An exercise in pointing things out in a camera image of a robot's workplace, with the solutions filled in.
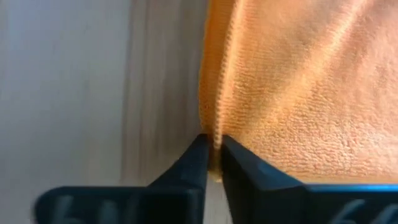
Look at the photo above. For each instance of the orange microfiber towel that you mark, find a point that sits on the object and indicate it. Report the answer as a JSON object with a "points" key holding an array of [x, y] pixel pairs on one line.
{"points": [[295, 93]]}

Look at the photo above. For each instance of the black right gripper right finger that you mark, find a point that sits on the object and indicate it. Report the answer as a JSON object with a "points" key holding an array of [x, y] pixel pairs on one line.
{"points": [[264, 199]]}

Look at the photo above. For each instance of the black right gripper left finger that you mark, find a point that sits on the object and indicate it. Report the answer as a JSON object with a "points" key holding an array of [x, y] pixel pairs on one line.
{"points": [[174, 199]]}

